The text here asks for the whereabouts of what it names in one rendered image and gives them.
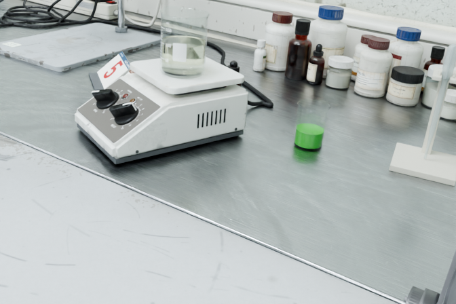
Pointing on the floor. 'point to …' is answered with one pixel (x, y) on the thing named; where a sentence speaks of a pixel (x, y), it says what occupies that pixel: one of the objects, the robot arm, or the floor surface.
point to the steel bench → (266, 167)
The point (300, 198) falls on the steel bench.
